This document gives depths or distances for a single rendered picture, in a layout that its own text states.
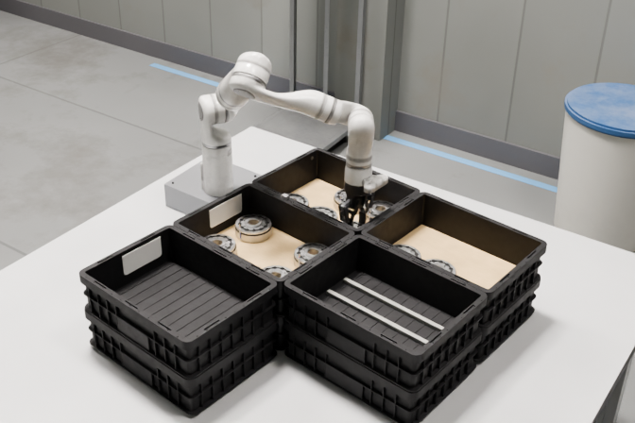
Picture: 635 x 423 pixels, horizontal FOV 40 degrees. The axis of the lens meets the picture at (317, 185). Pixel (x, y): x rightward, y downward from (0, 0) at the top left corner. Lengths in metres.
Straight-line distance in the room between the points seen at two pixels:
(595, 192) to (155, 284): 2.21
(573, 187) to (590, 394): 1.84
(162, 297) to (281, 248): 0.37
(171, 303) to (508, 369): 0.86
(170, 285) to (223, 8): 3.34
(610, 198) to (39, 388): 2.56
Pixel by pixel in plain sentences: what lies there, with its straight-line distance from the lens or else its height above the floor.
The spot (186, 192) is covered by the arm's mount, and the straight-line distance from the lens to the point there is 2.77.
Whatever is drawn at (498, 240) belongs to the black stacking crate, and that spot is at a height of 0.88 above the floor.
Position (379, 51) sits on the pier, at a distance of 4.62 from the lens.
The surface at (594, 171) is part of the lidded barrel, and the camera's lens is 3.88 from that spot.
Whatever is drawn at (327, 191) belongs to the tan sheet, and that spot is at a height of 0.83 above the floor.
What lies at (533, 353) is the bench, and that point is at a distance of 2.34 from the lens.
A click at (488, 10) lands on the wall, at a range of 4.48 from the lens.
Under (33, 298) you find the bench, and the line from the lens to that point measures 2.53.
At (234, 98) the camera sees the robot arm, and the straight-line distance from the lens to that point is 2.38.
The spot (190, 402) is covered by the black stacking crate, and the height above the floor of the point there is 0.74.
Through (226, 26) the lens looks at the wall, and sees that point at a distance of 5.46.
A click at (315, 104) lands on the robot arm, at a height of 1.25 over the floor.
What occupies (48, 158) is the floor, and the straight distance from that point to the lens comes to 4.77.
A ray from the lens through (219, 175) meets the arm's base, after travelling 2.70.
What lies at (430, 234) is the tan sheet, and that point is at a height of 0.83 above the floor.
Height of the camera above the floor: 2.18
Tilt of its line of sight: 30 degrees down
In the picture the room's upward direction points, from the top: 1 degrees clockwise
